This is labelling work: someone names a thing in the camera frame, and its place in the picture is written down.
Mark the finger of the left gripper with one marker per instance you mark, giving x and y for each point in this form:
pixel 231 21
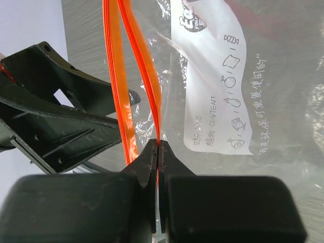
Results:
pixel 42 71
pixel 55 137

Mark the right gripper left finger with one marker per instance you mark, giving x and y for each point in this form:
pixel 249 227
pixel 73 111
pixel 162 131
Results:
pixel 144 167

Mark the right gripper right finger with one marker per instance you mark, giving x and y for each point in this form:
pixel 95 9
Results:
pixel 168 165

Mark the clear zip top bag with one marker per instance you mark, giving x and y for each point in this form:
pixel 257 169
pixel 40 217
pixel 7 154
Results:
pixel 234 87

